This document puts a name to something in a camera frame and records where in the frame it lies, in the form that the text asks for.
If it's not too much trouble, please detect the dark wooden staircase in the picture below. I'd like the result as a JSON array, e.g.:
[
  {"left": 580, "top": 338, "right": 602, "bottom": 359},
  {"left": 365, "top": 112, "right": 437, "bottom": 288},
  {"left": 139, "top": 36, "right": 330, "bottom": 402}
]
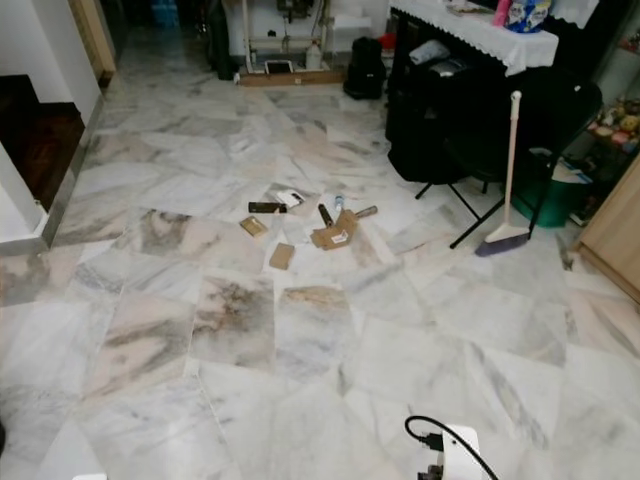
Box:
[{"left": 0, "top": 74, "right": 87, "bottom": 217}]

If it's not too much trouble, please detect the light wooden cabinet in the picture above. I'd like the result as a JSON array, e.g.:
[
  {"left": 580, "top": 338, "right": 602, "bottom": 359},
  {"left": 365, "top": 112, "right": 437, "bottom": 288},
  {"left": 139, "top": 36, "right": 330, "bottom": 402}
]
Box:
[{"left": 574, "top": 180, "right": 640, "bottom": 304}]

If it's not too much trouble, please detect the black folding chair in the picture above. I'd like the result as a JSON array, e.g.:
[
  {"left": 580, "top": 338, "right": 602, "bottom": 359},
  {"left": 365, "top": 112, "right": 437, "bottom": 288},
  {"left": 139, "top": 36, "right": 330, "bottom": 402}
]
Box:
[{"left": 415, "top": 78, "right": 604, "bottom": 251}]

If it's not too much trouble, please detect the white sewing table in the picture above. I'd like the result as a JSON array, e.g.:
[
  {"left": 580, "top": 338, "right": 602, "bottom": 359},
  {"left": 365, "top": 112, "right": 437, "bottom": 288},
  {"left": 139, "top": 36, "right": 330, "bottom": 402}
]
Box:
[{"left": 239, "top": 0, "right": 333, "bottom": 71}]

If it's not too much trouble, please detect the beige broom with purple bristles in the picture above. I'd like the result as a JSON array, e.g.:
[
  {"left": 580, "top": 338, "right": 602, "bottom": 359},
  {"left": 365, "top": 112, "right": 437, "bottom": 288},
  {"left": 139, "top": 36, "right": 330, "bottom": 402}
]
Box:
[{"left": 474, "top": 91, "right": 532, "bottom": 259}]

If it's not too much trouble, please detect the pink bottle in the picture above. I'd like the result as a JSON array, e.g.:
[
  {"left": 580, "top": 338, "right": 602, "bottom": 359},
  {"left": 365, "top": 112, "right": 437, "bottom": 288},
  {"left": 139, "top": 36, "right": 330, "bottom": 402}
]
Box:
[{"left": 492, "top": 0, "right": 514, "bottom": 29}]

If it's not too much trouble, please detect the blue and white bag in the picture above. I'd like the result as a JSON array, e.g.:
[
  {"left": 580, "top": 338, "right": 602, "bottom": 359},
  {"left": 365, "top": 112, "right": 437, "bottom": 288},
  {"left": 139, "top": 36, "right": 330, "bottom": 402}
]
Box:
[{"left": 507, "top": 0, "right": 557, "bottom": 35}]

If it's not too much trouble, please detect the wooden plank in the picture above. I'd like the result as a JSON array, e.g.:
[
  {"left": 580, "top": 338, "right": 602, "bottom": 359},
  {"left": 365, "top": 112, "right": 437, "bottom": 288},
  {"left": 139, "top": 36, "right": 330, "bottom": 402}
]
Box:
[{"left": 239, "top": 67, "right": 347, "bottom": 89}]

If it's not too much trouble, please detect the flat cardboard piece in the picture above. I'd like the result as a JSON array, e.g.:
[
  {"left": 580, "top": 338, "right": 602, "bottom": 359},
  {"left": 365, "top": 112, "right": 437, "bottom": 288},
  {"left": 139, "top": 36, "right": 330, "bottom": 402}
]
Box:
[{"left": 268, "top": 243, "right": 297, "bottom": 272}]

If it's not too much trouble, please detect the white rolled cloth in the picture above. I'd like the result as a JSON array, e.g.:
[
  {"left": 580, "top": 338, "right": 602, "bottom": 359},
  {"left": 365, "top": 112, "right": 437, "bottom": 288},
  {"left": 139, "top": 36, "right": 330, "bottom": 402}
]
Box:
[{"left": 409, "top": 40, "right": 452, "bottom": 67}]

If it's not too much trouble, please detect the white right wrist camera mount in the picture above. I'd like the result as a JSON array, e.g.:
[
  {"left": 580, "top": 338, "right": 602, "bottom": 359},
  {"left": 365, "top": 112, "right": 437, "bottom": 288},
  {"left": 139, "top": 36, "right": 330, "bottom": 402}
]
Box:
[{"left": 439, "top": 425, "right": 482, "bottom": 480}]

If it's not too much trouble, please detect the green bin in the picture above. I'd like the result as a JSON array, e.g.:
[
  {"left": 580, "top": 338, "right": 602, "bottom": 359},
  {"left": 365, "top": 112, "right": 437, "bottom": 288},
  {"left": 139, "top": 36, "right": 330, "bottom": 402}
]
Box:
[{"left": 510, "top": 163, "right": 593, "bottom": 230}]

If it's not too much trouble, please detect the glass display cabinet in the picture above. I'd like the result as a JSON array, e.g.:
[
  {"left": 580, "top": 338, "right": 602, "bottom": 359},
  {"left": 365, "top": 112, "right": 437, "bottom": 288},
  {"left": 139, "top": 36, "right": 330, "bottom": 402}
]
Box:
[{"left": 584, "top": 38, "right": 640, "bottom": 173}]

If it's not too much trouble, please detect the wooden door frame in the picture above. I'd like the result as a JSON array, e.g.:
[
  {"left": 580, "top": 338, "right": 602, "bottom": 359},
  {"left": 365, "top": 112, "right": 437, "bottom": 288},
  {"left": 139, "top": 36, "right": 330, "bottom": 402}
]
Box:
[{"left": 69, "top": 0, "right": 119, "bottom": 87}]

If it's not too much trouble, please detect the crumpled cardboard box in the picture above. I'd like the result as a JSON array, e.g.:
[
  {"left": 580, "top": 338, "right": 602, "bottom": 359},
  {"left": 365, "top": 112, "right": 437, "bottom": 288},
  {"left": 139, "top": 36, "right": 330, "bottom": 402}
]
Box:
[{"left": 309, "top": 210, "right": 360, "bottom": 252}]

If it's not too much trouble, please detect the small tan square packet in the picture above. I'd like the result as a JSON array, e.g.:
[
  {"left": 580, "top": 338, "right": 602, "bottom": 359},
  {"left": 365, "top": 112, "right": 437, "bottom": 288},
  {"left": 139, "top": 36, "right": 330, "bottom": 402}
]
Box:
[{"left": 239, "top": 216, "right": 270, "bottom": 239}]

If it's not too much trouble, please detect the small black backpack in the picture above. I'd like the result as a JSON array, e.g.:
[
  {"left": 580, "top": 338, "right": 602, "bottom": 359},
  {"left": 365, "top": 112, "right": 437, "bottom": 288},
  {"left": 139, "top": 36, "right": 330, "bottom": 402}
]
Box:
[{"left": 343, "top": 37, "right": 389, "bottom": 102}]

